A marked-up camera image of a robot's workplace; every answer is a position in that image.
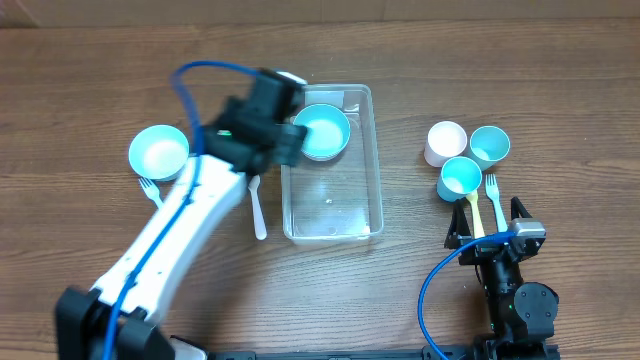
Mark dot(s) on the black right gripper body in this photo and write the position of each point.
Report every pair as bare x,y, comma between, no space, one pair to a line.
476,253

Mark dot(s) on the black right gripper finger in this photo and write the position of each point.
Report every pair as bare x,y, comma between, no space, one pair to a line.
459,232
517,209

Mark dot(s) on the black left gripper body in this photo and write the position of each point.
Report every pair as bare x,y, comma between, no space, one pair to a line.
291,138

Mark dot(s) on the green plastic bowl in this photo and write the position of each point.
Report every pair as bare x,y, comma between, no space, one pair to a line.
329,131

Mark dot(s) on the light blue plastic bowl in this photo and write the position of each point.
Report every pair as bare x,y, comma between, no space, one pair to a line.
159,152

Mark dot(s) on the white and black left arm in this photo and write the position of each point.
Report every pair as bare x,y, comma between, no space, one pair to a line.
120,316

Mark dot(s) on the clear plastic container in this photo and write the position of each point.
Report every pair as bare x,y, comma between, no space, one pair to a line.
338,200

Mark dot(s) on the yellow plastic utensil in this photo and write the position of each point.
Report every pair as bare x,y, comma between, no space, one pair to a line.
478,227

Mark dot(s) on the green plastic cup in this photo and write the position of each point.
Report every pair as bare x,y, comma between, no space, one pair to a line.
488,145

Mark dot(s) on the pink plastic cup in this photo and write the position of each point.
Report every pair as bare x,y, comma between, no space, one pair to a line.
445,140

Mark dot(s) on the white plastic spoon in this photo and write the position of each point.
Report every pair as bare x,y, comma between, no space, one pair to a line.
258,218

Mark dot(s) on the light blue plastic fork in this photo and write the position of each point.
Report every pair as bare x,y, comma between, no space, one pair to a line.
151,191

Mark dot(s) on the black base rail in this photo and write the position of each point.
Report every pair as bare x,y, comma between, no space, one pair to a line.
425,353

